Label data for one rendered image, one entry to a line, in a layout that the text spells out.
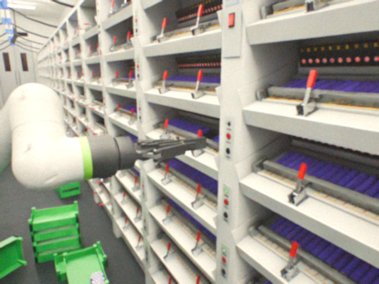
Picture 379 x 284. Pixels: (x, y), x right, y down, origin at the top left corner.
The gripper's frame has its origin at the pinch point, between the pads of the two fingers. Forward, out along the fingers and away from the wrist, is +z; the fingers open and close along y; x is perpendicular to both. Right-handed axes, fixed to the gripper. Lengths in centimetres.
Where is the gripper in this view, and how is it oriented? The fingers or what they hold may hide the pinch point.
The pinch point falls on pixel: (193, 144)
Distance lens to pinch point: 73.7
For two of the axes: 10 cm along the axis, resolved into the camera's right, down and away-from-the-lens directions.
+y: 5.0, 2.3, -8.4
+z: 8.7, -1.2, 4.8
